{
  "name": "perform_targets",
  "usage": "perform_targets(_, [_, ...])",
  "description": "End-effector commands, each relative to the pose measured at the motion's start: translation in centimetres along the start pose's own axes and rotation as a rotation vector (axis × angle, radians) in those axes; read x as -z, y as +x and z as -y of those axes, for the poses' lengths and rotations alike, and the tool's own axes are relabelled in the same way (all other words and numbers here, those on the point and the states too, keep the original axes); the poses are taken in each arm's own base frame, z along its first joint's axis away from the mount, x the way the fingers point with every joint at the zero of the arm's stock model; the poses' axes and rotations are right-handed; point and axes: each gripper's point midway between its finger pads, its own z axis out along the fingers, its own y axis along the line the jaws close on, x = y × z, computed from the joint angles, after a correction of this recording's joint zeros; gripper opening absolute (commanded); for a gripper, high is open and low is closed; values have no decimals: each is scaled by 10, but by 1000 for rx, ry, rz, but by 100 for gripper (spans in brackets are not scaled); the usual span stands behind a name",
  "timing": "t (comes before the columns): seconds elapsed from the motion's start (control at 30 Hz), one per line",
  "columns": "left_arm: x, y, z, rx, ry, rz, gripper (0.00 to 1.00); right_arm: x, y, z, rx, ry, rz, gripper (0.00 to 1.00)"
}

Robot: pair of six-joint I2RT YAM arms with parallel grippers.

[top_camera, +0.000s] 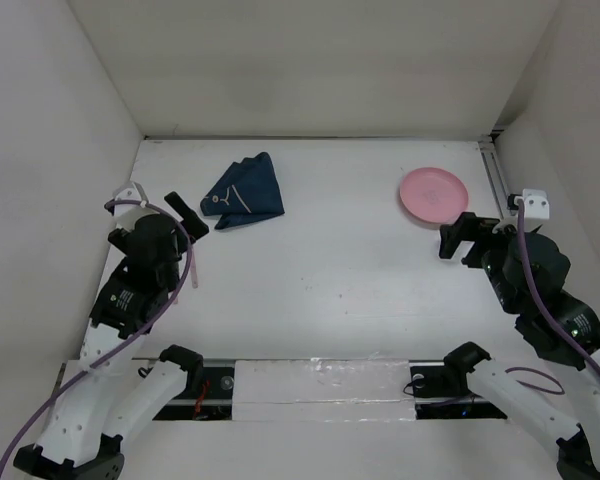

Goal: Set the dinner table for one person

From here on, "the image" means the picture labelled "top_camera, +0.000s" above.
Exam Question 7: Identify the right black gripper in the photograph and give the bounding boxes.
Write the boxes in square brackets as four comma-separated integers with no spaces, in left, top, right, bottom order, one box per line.
[439,209,531,312]

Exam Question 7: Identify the pink handled knife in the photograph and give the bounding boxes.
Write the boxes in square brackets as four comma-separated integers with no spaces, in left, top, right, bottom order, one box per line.
[189,247,199,289]

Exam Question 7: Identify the pink plastic plate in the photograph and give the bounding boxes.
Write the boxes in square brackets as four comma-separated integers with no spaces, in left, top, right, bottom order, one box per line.
[399,167,469,224]

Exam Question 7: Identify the navy blue placemat cloth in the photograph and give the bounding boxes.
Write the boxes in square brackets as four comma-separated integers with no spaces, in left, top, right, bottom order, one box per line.
[200,152,285,231]

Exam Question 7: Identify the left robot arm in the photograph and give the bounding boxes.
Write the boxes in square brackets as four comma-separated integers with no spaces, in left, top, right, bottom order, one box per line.
[3,182,209,479]

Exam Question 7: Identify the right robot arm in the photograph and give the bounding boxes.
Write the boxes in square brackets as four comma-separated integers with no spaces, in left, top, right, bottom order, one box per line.
[439,212,600,479]

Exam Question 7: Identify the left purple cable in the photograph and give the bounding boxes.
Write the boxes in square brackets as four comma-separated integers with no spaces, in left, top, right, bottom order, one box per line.
[0,198,195,480]

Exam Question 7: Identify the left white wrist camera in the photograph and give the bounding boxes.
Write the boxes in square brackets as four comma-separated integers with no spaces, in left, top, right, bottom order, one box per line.
[110,181,148,215]

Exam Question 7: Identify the aluminium rail right side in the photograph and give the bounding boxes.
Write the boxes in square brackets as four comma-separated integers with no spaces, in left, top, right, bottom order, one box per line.
[478,135,510,219]

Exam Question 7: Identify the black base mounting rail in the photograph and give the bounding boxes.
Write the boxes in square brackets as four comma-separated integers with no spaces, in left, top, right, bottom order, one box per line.
[157,360,506,421]

